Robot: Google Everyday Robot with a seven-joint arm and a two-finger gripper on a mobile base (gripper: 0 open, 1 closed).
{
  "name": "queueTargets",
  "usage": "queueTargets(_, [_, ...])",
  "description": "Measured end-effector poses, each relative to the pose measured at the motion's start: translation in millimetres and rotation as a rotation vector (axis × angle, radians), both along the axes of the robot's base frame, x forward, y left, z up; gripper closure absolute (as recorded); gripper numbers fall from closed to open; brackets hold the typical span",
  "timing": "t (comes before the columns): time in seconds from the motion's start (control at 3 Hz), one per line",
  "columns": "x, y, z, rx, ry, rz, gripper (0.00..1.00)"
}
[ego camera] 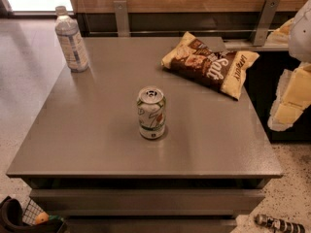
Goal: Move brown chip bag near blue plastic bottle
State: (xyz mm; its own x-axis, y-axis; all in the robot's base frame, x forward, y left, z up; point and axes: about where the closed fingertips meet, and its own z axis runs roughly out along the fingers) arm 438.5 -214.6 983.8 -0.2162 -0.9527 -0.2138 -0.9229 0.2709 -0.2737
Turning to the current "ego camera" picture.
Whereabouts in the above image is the metal wall bracket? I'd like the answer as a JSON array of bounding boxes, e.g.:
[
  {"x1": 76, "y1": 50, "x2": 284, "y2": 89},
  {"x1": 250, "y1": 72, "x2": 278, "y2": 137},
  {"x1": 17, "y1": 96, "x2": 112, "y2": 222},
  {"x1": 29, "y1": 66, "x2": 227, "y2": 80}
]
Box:
[
  {"x1": 252, "y1": 0, "x2": 281, "y2": 47},
  {"x1": 114, "y1": 0, "x2": 130, "y2": 37}
]

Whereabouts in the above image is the blue plastic water bottle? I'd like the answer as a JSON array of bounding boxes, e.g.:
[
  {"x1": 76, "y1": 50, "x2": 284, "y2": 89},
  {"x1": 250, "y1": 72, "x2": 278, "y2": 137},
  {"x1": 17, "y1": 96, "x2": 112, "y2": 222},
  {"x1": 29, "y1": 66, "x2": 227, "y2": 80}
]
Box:
[{"x1": 55, "y1": 6, "x2": 88, "y2": 72}]

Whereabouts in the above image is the grey table drawer unit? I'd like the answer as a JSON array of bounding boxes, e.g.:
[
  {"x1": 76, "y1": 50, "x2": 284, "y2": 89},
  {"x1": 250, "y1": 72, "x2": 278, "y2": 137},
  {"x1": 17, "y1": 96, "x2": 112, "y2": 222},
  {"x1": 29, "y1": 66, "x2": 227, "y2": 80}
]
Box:
[{"x1": 8, "y1": 38, "x2": 282, "y2": 233}]

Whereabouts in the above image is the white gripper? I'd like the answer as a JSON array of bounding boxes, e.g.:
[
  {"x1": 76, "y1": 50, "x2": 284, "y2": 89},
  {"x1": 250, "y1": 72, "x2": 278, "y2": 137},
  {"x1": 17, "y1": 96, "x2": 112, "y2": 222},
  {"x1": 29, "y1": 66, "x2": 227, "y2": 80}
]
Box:
[{"x1": 265, "y1": 17, "x2": 311, "y2": 132}]

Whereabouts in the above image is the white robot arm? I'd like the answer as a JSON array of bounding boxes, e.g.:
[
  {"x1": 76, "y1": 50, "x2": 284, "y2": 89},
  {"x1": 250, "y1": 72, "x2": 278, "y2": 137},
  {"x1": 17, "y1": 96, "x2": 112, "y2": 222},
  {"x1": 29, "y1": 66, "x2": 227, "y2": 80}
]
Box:
[{"x1": 266, "y1": 0, "x2": 311, "y2": 131}]

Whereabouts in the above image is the white green soda can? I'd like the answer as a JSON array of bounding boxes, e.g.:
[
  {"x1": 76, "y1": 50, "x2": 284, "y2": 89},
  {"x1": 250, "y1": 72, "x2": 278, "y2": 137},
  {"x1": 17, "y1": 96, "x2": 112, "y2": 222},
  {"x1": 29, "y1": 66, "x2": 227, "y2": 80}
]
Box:
[{"x1": 137, "y1": 86, "x2": 166, "y2": 140}]

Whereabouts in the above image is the black silver cylinder on floor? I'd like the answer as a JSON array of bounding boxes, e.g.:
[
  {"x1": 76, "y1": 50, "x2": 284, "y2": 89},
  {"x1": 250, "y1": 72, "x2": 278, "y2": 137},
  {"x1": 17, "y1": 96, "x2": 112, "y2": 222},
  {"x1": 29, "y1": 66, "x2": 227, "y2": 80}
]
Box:
[{"x1": 255, "y1": 215, "x2": 307, "y2": 233}]

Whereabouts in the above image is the black basket with items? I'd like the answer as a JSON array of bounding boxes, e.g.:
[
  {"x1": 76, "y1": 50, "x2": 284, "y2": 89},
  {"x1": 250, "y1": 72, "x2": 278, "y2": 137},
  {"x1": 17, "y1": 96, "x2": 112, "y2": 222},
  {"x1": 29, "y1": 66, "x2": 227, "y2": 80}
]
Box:
[{"x1": 0, "y1": 196, "x2": 68, "y2": 233}]

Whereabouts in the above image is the left metal wall bracket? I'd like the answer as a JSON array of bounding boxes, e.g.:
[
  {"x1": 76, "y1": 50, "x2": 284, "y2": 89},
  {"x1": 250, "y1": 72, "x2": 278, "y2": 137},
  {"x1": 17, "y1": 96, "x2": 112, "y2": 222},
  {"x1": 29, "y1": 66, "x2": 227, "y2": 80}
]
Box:
[{"x1": 114, "y1": 0, "x2": 130, "y2": 37}]

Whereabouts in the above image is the orange fruit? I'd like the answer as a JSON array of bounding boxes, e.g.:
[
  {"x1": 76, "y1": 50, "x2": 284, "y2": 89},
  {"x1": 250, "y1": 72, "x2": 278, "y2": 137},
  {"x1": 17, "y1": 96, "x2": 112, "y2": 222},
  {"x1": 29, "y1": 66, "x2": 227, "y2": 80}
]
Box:
[{"x1": 35, "y1": 212, "x2": 49, "y2": 225}]

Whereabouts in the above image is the brown chip bag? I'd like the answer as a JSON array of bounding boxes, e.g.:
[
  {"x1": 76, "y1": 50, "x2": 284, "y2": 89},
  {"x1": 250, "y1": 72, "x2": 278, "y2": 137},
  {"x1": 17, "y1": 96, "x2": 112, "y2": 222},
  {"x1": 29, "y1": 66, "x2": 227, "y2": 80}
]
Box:
[{"x1": 161, "y1": 32, "x2": 259, "y2": 100}]

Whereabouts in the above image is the right metal wall bracket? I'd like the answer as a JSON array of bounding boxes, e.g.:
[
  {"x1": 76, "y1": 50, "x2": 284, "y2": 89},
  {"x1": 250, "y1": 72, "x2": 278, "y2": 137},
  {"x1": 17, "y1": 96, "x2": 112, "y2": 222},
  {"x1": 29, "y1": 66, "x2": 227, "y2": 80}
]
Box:
[{"x1": 252, "y1": 0, "x2": 281, "y2": 47}]

